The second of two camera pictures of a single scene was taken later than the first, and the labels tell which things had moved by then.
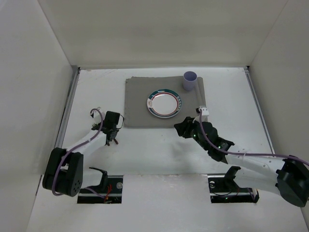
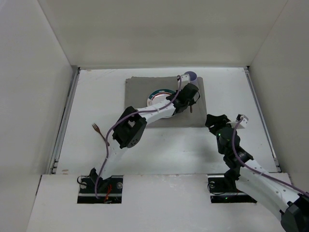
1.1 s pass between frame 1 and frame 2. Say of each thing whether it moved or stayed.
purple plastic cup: stayed
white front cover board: stayed
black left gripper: moved
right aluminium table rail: stayed
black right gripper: moved
